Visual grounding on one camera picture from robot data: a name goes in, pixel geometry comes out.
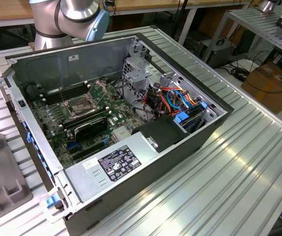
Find dark grey controller box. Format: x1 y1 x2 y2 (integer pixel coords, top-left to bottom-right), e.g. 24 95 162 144
198 37 238 69

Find green motherboard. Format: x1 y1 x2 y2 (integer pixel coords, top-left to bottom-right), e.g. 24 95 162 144
30 81 136 170

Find black floor cables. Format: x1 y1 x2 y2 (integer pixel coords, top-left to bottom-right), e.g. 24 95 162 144
225 62 256 82

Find metal socket cover frame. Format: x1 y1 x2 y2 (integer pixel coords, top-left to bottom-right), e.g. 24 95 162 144
87 79 110 109

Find CPU socket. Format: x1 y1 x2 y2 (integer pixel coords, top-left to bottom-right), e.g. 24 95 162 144
61 94 100 119

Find black expansion slot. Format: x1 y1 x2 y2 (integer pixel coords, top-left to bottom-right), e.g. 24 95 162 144
71 140 105 156
73 145 107 162

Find black plastic disk bay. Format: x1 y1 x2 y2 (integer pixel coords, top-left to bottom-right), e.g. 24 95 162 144
139 115 191 154

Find blue disk carrier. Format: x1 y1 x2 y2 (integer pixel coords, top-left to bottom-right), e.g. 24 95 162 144
174 112 190 128

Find metal slat side table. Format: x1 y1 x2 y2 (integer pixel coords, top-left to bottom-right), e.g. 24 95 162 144
225 4 282 61

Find blue case latch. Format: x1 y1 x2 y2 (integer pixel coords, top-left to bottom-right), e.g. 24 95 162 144
46 194 62 210

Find perforated metal drive cage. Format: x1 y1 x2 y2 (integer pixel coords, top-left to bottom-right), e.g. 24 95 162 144
122 36 157 119

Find red wire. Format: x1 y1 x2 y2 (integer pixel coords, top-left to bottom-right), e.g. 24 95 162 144
153 94 173 118

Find blue wire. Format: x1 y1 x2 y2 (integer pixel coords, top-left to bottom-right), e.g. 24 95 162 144
166 88 198 114

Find brown cardboard box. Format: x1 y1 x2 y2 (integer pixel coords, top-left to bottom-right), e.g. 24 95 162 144
241 61 282 115

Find silver power supply with label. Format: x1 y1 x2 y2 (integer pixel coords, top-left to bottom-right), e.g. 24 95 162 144
64 134 161 203

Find orange wire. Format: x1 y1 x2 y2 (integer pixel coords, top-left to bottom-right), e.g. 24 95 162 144
155 86 198 106

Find open black PC case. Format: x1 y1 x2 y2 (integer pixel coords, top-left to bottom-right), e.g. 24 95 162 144
0 31 235 236

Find wooden desk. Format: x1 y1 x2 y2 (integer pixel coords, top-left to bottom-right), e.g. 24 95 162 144
0 0 253 29

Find grey plastic parts rack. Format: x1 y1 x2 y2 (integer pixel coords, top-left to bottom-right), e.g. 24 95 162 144
0 131 33 221

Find silver finned heatsink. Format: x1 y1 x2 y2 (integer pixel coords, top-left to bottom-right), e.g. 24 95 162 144
111 126 132 143

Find black cable loop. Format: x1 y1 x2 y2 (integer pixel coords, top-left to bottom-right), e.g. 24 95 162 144
132 102 157 121

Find black RAM slot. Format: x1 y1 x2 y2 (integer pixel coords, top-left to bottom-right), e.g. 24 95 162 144
62 112 110 126
59 106 107 119
42 85 90 96
60 109 109 123
41 82 89 93
43 88 91 99
63 114 112 129
44 91 91 103

